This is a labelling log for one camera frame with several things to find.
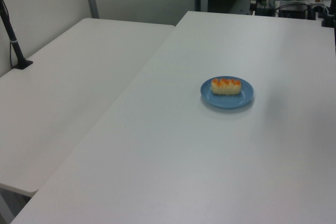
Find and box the bread roll with orange topping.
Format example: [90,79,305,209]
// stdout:
[211,78,242,96]

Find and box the black electronics box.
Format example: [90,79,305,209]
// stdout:
[277,1,309,20]

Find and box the black table clamp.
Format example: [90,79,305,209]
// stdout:
[320,5,336,28]

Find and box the blue round plate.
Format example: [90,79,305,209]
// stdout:
[201,76,255,109]

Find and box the white side table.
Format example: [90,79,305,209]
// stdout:
[0,18,176,197]

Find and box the black camera stand pole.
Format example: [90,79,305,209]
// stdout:
[0,0,34,70]

